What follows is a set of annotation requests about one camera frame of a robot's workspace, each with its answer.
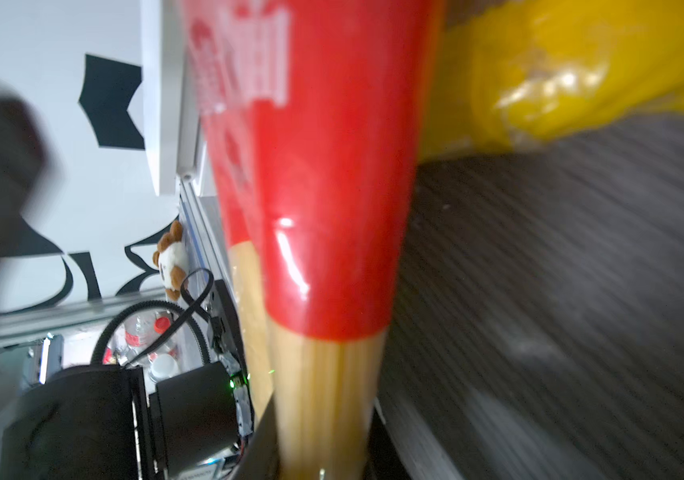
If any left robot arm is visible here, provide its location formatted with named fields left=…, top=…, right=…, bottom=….
left=0, top=335, right=254, bottom=479

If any brown white plush toy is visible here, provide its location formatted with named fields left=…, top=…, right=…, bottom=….
left=153, top=220, right=190, bottom=301

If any red spaghetti bag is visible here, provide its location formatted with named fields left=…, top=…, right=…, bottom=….
left=201, top=116, right=274, bottom=422
left=180, top=1, right=444, bottom=479

